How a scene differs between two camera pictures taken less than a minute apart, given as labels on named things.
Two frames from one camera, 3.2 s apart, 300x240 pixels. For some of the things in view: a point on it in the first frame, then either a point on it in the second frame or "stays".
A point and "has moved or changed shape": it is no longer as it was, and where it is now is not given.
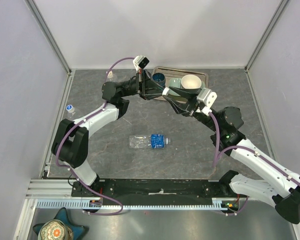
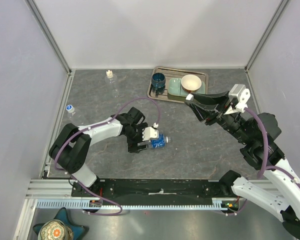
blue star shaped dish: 61,215 stays
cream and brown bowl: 191,81 stays
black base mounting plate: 153,191 stays
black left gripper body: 137,85 → 135,137
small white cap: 165,91 has moved or changed shape
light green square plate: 176,82 stays
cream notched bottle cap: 110,74 stays
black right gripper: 188,109 → 211,115
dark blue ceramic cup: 159,78 stays
